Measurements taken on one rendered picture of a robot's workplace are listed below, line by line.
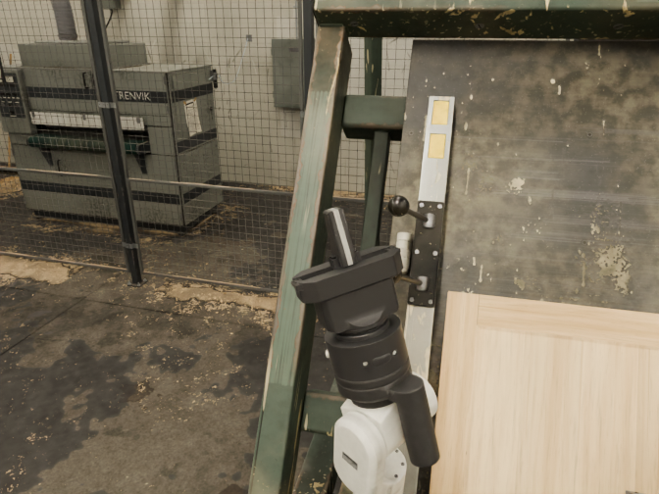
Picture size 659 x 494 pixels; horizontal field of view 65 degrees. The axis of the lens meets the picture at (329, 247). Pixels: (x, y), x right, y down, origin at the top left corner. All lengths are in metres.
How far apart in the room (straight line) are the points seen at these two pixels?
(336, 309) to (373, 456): 0.17
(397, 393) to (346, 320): 0.09
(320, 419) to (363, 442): 0.49
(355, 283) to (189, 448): 2.19
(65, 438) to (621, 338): 2.48
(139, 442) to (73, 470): 0.29
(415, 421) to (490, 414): 0.44
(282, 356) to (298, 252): 0.20
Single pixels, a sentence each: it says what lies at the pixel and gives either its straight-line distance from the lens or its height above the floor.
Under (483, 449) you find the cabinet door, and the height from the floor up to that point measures 1.13.
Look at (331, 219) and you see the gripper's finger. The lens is 0.54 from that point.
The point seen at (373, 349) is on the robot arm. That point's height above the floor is 1.51.
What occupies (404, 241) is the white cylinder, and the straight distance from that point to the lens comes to 1.02.
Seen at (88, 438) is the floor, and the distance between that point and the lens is 2.88.
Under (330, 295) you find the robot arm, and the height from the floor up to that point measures 1.56.
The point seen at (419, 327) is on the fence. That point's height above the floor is 1.31.
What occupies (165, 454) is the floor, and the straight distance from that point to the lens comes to 2.68.
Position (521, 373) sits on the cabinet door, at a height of 1.25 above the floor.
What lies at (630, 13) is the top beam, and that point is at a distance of 1.18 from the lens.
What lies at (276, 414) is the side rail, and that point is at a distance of 1.02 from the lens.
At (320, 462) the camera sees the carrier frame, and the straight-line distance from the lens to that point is 1.44.
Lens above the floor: 1.83
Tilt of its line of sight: 23 degrees down
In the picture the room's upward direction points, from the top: straight up
